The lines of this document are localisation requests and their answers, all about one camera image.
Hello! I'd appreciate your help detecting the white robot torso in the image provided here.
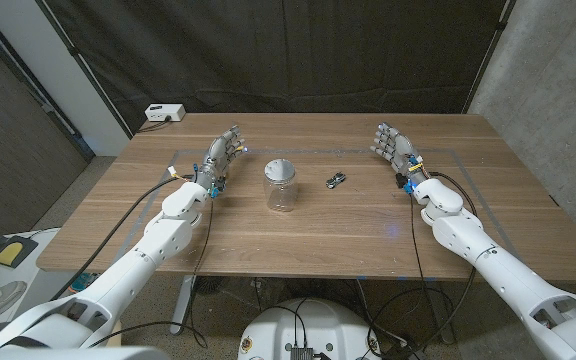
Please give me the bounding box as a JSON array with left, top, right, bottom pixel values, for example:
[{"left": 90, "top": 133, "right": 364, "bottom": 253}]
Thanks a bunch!
[{"left": 237, "top": 298, "right": 382, "bottom": 360}]

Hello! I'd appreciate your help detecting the grey metal table leg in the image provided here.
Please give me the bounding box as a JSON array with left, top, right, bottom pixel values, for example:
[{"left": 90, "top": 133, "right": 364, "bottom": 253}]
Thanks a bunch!
[{"left": 169, "top": 274, "right": 197, "bottom": 335}]

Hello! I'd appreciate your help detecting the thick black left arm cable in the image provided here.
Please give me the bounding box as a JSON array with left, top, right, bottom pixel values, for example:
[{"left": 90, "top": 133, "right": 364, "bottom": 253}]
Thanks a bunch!
[{"left": 50, "top": 174, "right": 194, "bottom": 301}]

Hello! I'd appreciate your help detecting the white power outlet box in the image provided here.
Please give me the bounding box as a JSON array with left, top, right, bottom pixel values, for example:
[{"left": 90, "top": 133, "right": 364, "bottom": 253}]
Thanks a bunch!
[{"left": 144, "top": 103, "right": 187, "bottom": 123}]

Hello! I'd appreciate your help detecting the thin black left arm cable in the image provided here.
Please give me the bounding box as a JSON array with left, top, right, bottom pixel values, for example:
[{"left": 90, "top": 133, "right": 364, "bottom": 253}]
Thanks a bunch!
[{"left": 87, "top": 198, "right": 215, "bottom": 350}]

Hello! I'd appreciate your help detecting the clear plastic jar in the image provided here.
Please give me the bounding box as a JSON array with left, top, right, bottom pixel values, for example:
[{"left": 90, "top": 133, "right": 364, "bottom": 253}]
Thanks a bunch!
[{"left": 262, "top": 158, "right": 299, "bottom": 213}]

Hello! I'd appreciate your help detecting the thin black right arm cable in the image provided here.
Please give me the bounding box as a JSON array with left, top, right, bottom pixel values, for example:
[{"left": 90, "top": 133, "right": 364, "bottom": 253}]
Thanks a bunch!
[{"left": 407, "top": 193, "right": 430, "bottom": 311}]

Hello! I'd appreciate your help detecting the brown cardboard box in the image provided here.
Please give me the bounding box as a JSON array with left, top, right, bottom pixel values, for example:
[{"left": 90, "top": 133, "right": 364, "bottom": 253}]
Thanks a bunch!
[{"left": 105, "top": 319, "right": 123, "bottom": 349}]

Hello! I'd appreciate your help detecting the silver metal jar lid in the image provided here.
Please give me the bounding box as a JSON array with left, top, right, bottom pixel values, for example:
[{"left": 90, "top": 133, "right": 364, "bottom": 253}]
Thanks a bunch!
[{"left": 263, "top": 158, "right": 297, "bottom": 182}]

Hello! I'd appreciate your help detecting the small black toy car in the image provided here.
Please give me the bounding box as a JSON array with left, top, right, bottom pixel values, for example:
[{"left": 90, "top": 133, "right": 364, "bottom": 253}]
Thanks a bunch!
[{"left": 325, "top": 171, "right": 347, "bottom": 190}]

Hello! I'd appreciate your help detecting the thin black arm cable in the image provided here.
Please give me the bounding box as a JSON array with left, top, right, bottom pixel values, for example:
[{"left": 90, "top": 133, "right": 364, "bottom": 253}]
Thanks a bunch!
[
  {"left": 87, "top": 198, "right": 215, "bottom": 350},
  {"left": 407, "top": 193, "right": 430, "bottom": 311}
]

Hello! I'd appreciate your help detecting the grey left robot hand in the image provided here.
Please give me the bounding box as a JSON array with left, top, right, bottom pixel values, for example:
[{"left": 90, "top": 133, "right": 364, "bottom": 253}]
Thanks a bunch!
[{"left": 192, "top": 124, "right": 247, "bottom": 198}]

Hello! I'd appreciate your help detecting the black floor cable loop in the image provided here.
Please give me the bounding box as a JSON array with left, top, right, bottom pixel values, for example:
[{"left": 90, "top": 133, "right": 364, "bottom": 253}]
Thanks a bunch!
[{"left": 367, "top": 284, "right": 454, "bottom": 351}]

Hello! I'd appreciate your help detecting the black backdrop stand pole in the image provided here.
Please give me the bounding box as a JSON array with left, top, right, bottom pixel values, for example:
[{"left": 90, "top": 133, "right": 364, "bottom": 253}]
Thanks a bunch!
[
  {"left": 461, "top": 0, "right": 517, "bottom": 115},
  {"left": 35, "top": 0, "right": 134, "bottom": 139}
]

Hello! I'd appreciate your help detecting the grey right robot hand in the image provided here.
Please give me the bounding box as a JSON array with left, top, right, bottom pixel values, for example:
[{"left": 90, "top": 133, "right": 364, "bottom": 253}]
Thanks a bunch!
[{"left": 369, "top": 122, "right": 429, "bottom": 195}]

